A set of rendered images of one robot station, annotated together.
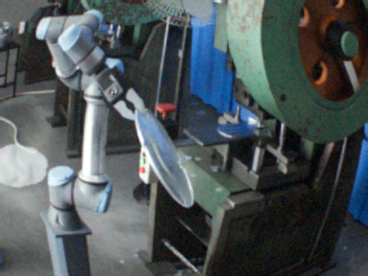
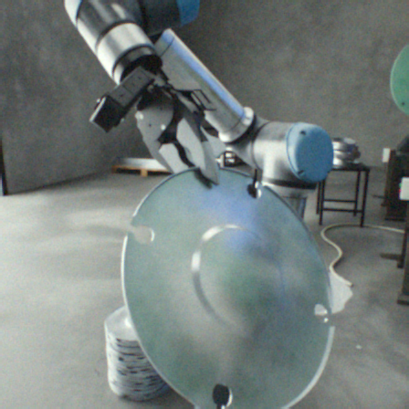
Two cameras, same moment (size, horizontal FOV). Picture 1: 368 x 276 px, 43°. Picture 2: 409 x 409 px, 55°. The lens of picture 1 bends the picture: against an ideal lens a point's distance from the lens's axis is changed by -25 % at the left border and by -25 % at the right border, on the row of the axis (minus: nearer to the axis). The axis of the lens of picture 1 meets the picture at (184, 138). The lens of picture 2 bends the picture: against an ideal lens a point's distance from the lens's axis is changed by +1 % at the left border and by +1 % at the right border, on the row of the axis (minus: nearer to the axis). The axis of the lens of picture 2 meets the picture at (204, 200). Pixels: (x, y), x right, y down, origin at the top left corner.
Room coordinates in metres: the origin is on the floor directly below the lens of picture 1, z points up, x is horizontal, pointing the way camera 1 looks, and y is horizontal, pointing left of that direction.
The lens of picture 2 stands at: (1.15, -0.27, 1.14)
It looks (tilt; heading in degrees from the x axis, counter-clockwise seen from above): 15 degrees down; 55
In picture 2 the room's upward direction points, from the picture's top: straight up
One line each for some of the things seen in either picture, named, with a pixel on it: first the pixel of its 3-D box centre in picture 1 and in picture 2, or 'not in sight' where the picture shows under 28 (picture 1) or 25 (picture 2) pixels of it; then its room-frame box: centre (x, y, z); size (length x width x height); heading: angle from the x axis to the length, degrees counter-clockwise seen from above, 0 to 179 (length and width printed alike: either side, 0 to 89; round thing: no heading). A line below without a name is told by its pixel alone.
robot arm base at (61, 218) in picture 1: (62, 211); not in sight; (1.73, 0.43, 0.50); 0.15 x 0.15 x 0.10
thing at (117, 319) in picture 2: not in sight; (141, 319); (1.76, 1.03, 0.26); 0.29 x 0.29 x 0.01
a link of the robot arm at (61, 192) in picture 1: (62, 186); not in sight; (1.73, 0.42, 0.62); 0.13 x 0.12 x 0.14; 86
